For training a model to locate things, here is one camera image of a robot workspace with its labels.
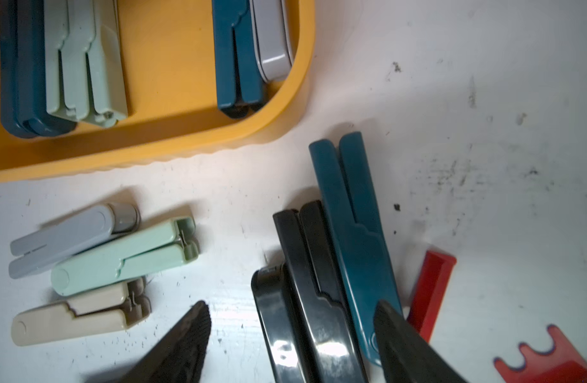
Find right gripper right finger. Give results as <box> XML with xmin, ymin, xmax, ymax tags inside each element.
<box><xmin>373</xmin><ymin>300</ymin><xmax>464</xmax><ymax>383</ymax></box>

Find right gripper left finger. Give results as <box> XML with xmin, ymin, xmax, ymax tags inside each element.
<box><xmin>118</xmin><ymin>300</ymin><xmax>212</xmax><ymax>383</ymax></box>

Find black pliers pair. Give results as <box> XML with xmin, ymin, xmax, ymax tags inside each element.
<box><xmin>250</xmin><ymin>264</ymin><xmax>314</xmax><ymax>382</ymax></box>

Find dark teal pliers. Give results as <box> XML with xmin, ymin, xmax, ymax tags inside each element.
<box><xmin>0</xmin><ymin>0</ymin><xmax>37</xmax><ymax>139</ymax></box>
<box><xmin>17</xmin><ymin>1</ymin><xmax>76</xmax><ymax>137</ymax></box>
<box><xmin>309</xmin><ymin>132</ymin><xmax>402</xmax><ymax>365</ymax></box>
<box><xmin>212</xmin><ymin>0</ymin><xmax>266</xmax><ymax>119</ymax></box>

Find dark teal pliers bottom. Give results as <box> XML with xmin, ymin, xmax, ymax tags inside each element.
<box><xmin>17</xmin><ymin>1</ymin><xmax>76</xmax><ymax>137</ymax></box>

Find mint green pliers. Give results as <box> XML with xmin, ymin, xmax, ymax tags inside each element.
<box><xmin>88</xmin><ymin>1</ymin><xmax>129</xmax><ymax>128</ymax></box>
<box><xmin>50</xmin><ymin>216</ymin><xmax>199</xmax><ymax>297</ymax></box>
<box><xmin>44</xmin><ymin>1</ymin><xmax>96</xmax><ymax>121</ymax></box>

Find grey pruning pliers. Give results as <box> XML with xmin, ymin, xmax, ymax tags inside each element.
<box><xmin>250</xmin><ymin>0</ymin><xmax>294</xmax><ymax>84</ymax></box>
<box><xmin>9</xmin><ymin>203</ymin><xmax>140</xmax><ymax>279</ymax></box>

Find beige pruning pliers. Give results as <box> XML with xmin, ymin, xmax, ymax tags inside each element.
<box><xmin>11</xmin><ymin>277</ymin><xmax>152</xmax><ymax>346</ymax></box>

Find yellow plastic storage box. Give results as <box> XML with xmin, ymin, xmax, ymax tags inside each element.
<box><xmin>0</xmin><ymin>1</ymin><xmax>316</xmax><ymax>183</ymax></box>

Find red plastic tool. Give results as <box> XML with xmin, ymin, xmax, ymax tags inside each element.
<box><xmin>408</xmin><ymin>251</ymin><xmax>587</xmax><ymax>382</ymax></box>

